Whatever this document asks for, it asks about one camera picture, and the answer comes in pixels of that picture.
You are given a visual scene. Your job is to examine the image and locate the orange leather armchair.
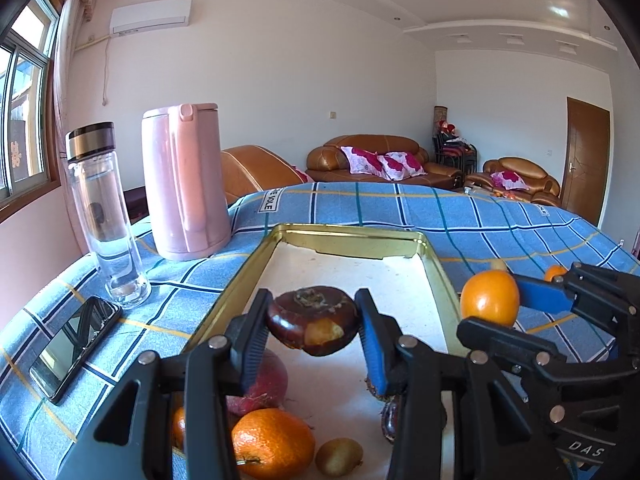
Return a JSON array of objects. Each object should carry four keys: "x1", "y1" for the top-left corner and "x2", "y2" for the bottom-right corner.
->
[{"x1": 220, "y1": 145, "x2": 316, "y2": 205}]

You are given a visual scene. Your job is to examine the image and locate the window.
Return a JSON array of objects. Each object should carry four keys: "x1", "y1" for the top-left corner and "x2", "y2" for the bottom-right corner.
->
[{"x1": 0, "y1": 0, "x2": 63, "y2": 211}]

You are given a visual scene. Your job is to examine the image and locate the small yellow fruit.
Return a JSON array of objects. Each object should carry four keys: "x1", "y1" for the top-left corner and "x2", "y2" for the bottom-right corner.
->
[{"x1": 315, "y1": 437, "x2": 364, "y2": 478}]

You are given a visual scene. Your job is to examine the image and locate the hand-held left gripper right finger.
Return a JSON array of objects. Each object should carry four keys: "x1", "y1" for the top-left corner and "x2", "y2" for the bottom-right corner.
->
[{"x1": 354, "y1": 288, "x2": 571, "y2": 480}]

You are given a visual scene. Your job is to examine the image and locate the brown wooden door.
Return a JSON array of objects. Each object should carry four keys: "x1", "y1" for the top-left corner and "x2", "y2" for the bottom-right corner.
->
[{"x1": 559, "y1": 96, "x2": 612, "y2": 228}]

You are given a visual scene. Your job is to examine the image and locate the large dimpled orange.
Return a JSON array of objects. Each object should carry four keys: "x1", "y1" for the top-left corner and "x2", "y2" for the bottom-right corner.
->
[{"x1": 231, "y1": 408, "x2": 317, "y2": 480}]

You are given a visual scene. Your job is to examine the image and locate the reddish purple fruit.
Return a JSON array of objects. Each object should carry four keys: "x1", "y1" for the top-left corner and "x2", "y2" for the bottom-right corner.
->
[{"x1": 226, "y1": 349, "x2": 290, "y2": 416}]

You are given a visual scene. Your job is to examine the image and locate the stacked dark chairs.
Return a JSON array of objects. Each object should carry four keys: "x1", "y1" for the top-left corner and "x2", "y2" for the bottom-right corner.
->
[{"x1": 432, "y1": 127, "x2": 478, "y2": 173}]

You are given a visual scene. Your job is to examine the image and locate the blue plaid blanket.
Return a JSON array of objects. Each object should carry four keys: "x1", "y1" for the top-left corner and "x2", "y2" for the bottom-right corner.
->
[{"x1": 0, "y1": 181, "x2": 640, "y2": 480}]

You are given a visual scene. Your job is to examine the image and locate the smooth oval orange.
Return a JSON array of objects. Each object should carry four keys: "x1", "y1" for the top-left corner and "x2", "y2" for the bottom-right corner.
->
[{"x1": 460, "y1": 269, "x2": 521, "y2": 328}]

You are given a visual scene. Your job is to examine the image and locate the small pink floral pillow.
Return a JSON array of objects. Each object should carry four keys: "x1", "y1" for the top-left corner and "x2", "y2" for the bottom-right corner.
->
[{"x1": 490, "y1": 170, "x2": 530, "y2": 191}]

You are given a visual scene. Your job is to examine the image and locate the black smartphone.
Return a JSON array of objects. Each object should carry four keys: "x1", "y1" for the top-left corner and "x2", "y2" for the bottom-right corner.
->
[{"x1": 28, "y1": 296, "x2": 124, "y2": 406}]

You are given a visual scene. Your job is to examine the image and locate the brown leather armchair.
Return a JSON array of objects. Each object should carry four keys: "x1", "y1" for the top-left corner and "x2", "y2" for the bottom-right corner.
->
[{"x1": 465, "y1": 156, "x2": 562, "y2": 207}]

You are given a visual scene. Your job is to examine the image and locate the gold metal tin tray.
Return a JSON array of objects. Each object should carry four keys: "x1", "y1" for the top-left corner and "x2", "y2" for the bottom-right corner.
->
[{"x1": 170, "y1": 223, "x2": 463, "y2": 480}]

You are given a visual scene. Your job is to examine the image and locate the brown leather three-seat sofa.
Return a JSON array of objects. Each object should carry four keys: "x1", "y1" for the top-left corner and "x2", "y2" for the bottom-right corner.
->
[{"x1": 306, "y1": 134, "x2": 466, "y2": 191}]

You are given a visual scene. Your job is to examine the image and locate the dark wooden furniture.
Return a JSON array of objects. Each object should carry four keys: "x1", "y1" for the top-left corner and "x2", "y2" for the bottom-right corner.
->
[{"x1": 122, "y1": 185, "x2": 151, "y2": 223}]

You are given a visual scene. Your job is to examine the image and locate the white air conditioner pipe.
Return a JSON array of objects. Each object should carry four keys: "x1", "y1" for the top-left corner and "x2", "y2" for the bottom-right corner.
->
[{"x1": 75, "y1": 34, "x2": 112, "y2": 107}]

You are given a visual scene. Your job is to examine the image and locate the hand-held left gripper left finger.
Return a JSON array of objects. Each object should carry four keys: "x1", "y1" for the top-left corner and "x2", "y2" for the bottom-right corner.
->
[{"x1": 60, "y1": 288, "x2": 275, "y2": 480}]

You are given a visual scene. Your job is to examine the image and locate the dark water chestnut pale spot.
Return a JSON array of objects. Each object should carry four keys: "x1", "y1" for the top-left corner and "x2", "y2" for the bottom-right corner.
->
[{"x1": 265, "y1": 286, "x2": 361, "y2": 357}]

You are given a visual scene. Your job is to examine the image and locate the white air conditioner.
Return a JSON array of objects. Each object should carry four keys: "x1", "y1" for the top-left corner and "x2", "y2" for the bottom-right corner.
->
[{"x1": 109, "y1": 0, "x2": 193, "y2": 36}]

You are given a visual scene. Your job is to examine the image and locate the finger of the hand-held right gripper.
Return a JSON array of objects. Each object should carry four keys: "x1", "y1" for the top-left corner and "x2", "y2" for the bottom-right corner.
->
[
  {"x1": 457, "y1": 317, "x2": 622, "y2": 402},
  {"x1": 515, "y1": 262, "x2": 640, "y2": 337}
]

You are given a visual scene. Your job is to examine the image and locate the pink electric kettle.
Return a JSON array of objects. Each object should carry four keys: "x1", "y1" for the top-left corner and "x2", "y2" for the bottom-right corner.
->
[{"x1": 141, "y1": 102, "x2": 232, "y2": 262}]

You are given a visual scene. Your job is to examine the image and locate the clear glass water bottle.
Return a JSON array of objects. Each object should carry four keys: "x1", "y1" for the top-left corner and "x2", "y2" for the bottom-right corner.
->
[{"x1": 65, "y1": 121, "x2": 152, "y2": 311}]

